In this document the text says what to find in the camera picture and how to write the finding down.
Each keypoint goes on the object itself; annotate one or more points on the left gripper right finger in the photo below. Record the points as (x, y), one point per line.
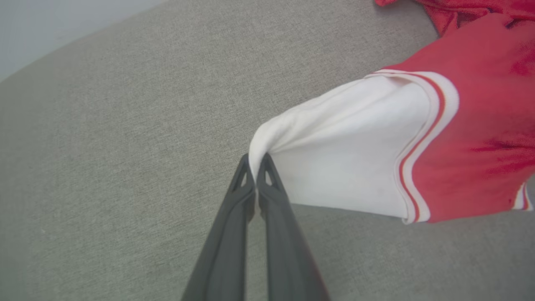
(284, 251)

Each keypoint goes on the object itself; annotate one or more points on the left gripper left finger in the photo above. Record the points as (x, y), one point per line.
(228, 251)

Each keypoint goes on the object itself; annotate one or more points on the red and white garment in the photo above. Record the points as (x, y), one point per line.
(342, 150)

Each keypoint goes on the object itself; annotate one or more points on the grey fabric sofa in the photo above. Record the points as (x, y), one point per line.
(104, 146)

